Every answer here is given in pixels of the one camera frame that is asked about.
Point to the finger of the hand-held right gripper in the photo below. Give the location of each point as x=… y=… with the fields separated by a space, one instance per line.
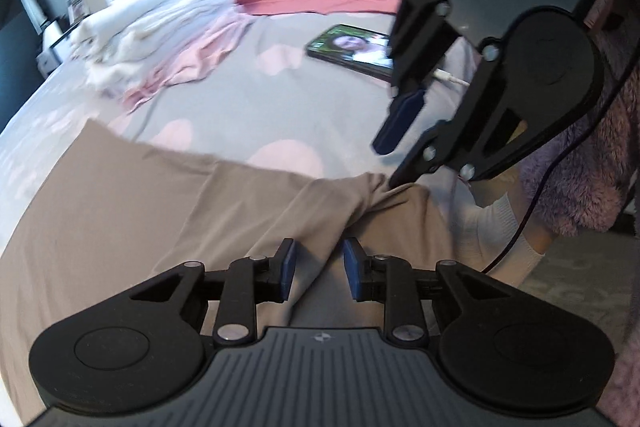
x=400 y=117
x=450 y=142

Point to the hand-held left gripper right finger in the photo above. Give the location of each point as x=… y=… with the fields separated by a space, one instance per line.
x=352 y=267

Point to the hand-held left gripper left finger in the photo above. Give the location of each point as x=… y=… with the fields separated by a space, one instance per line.
x=287 y=267

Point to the tan shirt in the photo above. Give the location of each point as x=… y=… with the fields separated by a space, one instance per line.
x=150 y=217

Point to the stack of white folded clothes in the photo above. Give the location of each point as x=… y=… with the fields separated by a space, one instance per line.
x=165 y=7

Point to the black smartphone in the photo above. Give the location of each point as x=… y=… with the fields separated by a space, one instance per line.
x=345 y=47

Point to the polka dot bed sheet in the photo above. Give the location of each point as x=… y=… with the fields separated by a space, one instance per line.
x=280 y=107

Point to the pink garment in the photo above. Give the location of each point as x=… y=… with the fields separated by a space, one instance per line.
x=200 y=52

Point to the purple fleece robe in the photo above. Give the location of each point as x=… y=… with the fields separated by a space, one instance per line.
x=631 y=357

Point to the dark nightstand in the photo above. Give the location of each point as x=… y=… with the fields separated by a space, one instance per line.
x=60 y=42

